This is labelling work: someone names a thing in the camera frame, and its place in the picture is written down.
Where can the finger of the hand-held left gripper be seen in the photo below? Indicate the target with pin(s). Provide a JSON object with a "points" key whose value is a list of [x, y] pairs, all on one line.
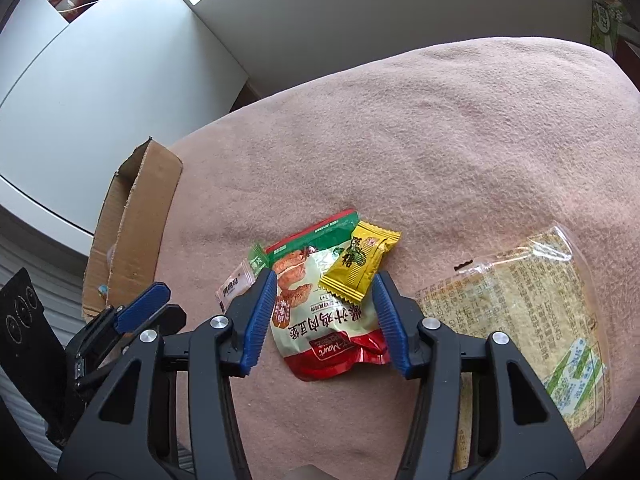
{"points": [[142, 305]]}

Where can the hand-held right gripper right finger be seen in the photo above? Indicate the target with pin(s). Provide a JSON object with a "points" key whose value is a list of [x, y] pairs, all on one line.
{"points": [[392, 325]]}

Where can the red and white snack pouch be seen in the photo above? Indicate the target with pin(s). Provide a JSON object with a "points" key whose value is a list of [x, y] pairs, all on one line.
{"points": [[325, 340]]}

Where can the brown cardboard box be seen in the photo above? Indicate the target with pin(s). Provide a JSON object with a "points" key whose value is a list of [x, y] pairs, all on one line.
{"points": [[145, 200]]}

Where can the clear wrapped cake package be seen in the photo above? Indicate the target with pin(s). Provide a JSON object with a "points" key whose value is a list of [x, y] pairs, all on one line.
{"points": [[525, 310]]}

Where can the white cabinet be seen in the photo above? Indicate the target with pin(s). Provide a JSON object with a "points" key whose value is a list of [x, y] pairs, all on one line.
{"points": [[125, 85]]}

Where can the white and green sachet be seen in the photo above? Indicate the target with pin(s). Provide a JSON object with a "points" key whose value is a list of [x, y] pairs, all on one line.
{"points": [[237, 282]]}

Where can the yellow candy packet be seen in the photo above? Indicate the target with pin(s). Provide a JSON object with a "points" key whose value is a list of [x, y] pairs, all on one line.
{"points": [[357, 265]]}

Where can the green carton box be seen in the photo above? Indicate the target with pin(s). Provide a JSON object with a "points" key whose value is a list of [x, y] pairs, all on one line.
{"points": [[605, 30]]}

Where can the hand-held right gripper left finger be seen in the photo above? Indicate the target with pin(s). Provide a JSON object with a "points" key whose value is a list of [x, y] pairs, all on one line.
{"points": [[260, 320]]}

